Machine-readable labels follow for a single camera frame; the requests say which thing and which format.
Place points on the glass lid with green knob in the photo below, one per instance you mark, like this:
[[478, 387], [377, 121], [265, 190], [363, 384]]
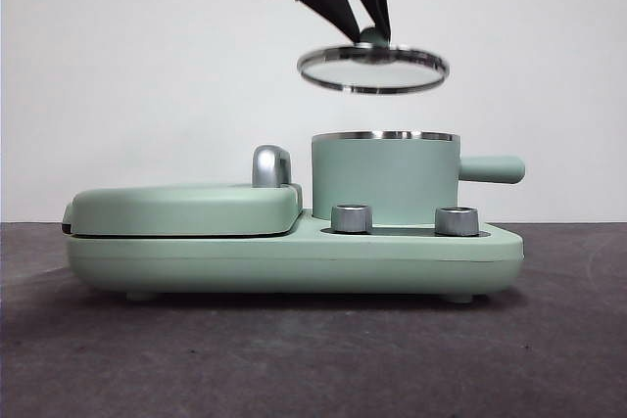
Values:
[[372, 68]]

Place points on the silver control knob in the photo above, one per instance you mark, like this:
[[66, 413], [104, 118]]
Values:
[[456, 221], [352, 218]]

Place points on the green hinged griddle cover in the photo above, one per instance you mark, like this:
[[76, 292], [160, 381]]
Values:
[[181, 210]]

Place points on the green breakfast maker base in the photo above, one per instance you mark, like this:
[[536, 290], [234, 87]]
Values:
[[294, 261]]

